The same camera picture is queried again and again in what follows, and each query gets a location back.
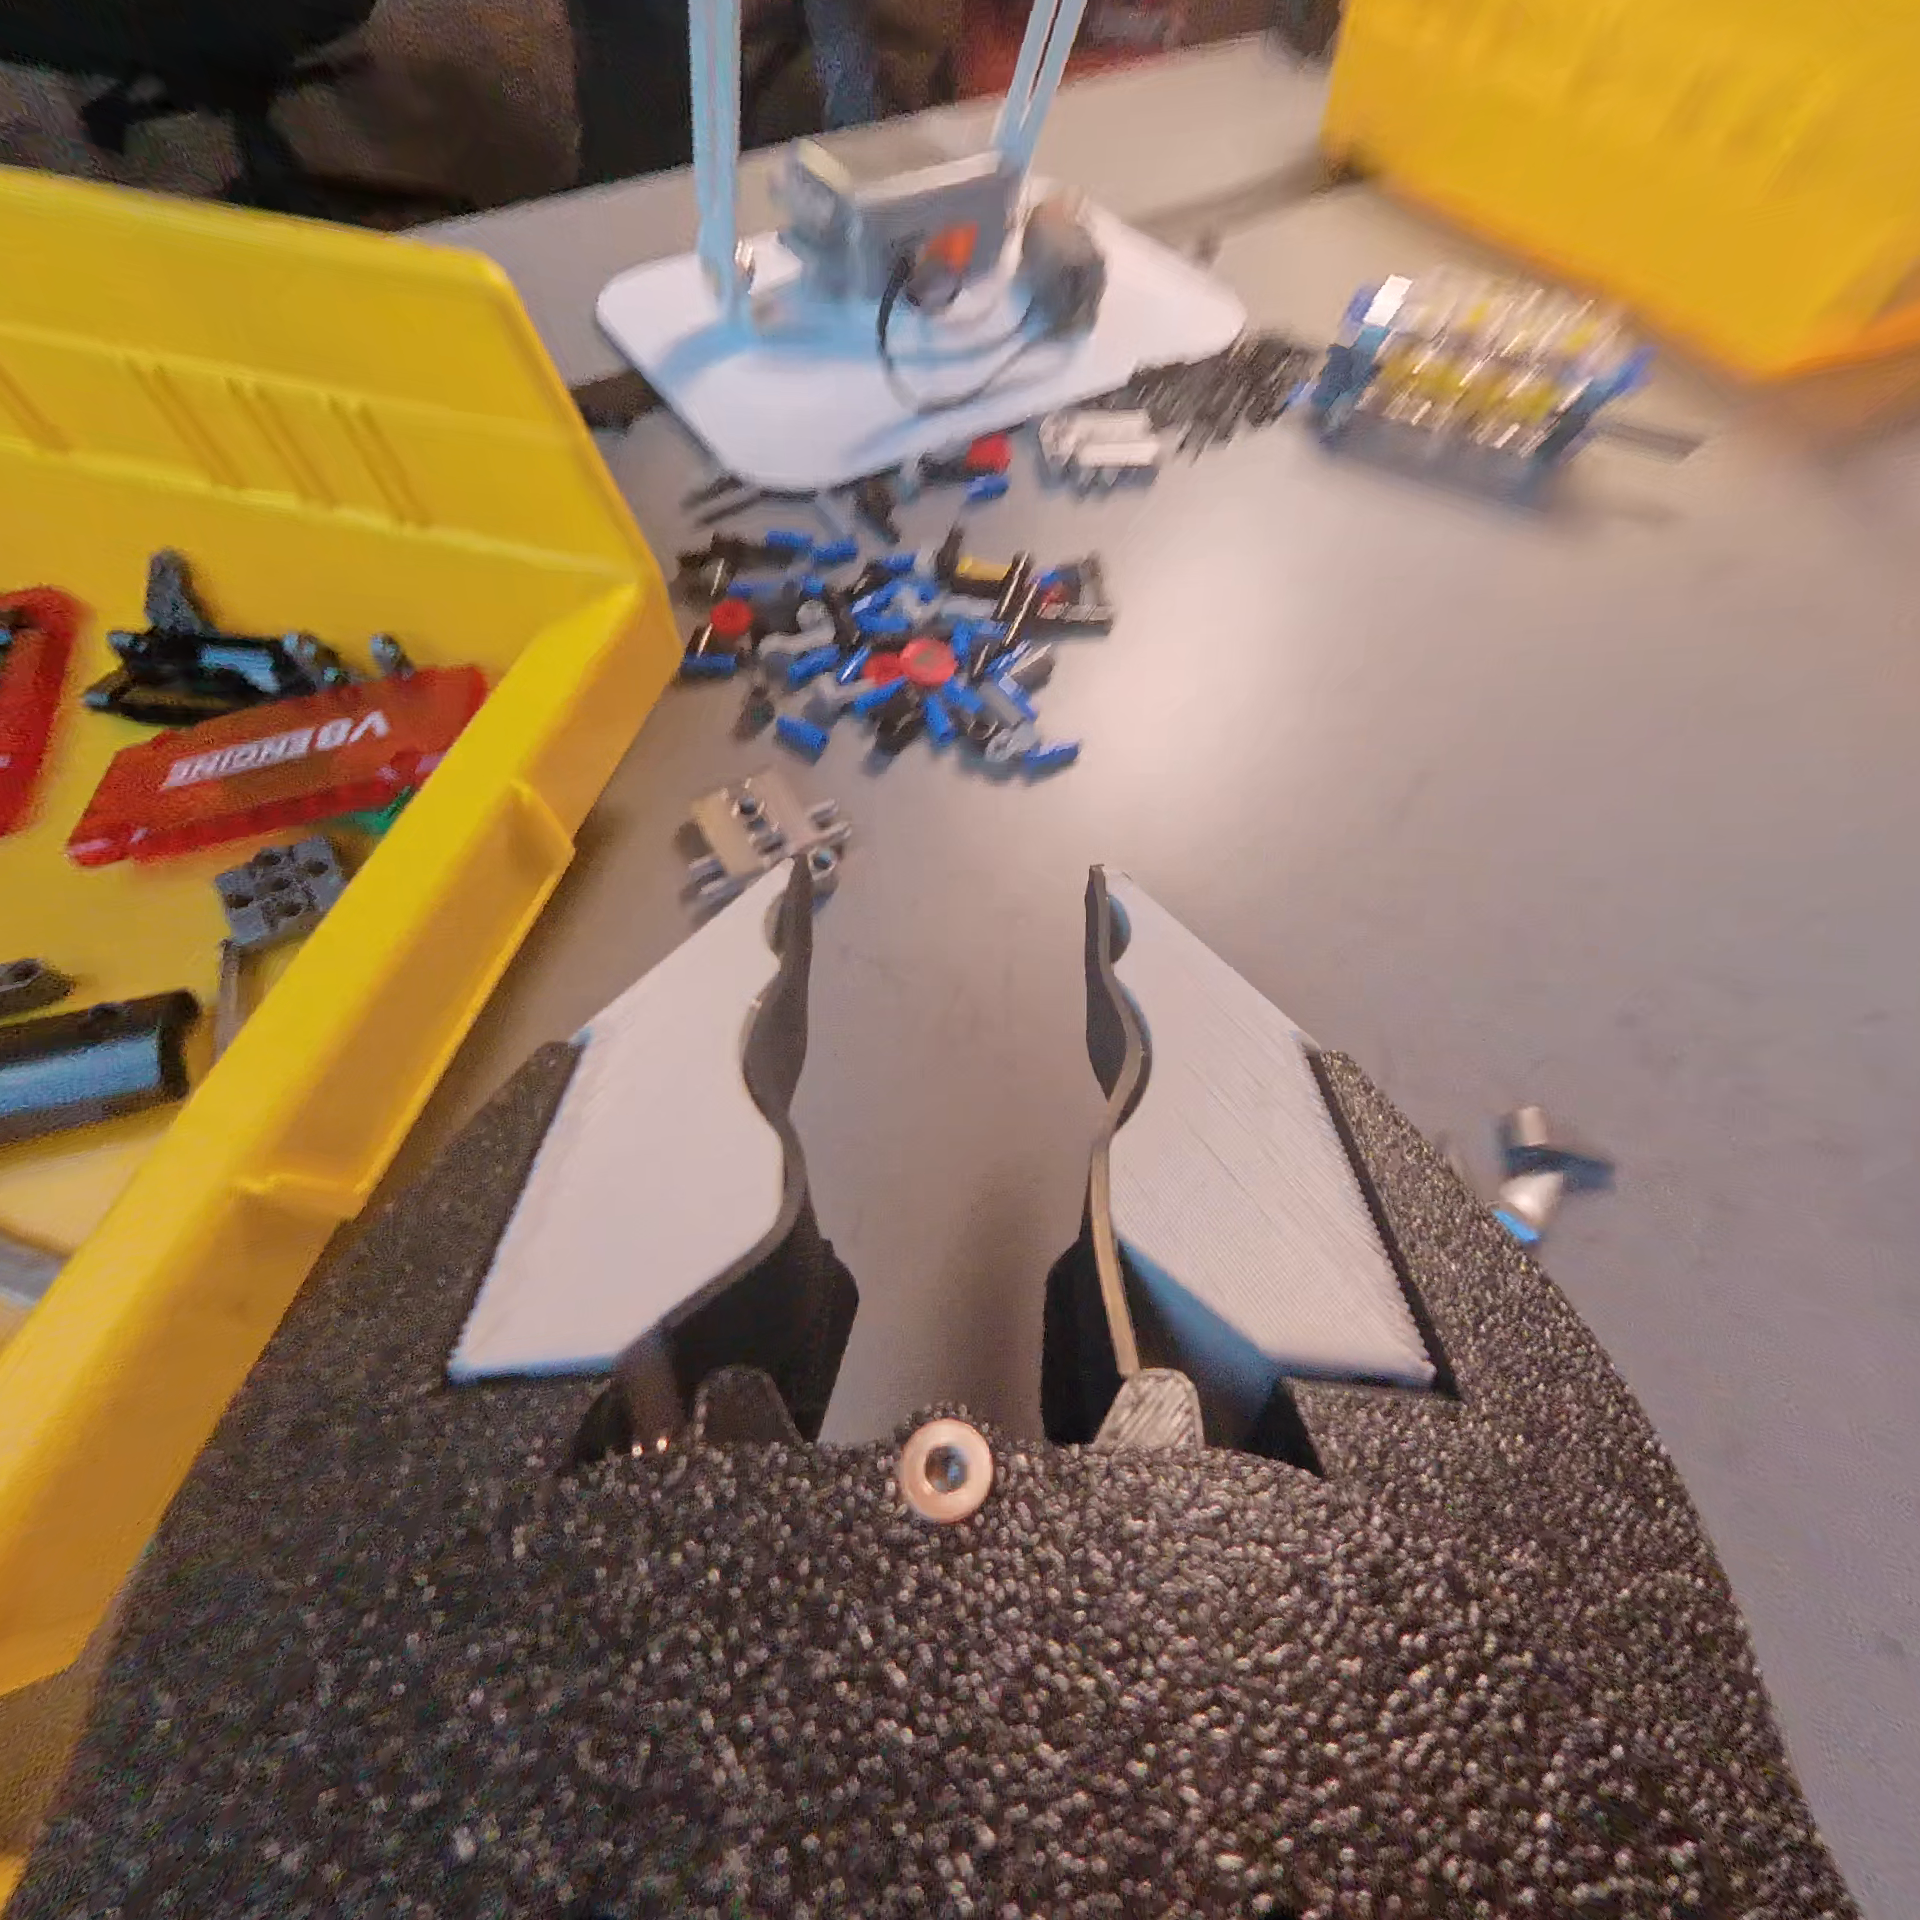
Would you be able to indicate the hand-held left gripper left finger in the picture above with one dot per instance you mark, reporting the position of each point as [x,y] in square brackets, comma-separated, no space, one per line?
[616,1200]

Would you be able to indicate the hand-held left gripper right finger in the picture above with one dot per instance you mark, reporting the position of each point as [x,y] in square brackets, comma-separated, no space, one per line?
[1260,1200]

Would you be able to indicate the small grey beam assembly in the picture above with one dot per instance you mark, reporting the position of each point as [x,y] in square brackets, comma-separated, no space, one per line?
[756,834]
[1099,443]

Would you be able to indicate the grey desk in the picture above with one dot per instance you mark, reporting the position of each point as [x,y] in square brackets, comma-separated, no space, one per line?
[1499,842]

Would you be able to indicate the yellow bin with black parts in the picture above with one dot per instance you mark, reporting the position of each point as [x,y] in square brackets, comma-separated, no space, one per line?
[450,902]

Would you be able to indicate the red building part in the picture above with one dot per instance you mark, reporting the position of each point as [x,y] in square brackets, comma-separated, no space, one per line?
[26,708]
[286,760]

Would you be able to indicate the pile of small coloured pieces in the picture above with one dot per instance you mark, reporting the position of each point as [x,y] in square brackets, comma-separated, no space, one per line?
[901,645]

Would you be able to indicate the pile of black pins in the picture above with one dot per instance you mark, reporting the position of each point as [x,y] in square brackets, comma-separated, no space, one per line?
[1230,391]

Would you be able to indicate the clear yellow gear assembly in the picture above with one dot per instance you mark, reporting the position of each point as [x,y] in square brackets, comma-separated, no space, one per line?
[1470,367]

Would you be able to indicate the grey toy motor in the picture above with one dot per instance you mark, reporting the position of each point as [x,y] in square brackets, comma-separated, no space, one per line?
[1058,270]

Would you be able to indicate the grey battery box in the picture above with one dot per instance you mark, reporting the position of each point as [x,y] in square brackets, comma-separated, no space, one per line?
[885,212]

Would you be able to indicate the empty yellow bin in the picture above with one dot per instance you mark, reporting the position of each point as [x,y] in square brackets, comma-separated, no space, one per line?
[1621,152]

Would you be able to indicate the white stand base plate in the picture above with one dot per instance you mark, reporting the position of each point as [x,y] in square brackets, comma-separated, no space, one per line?
[779,405]

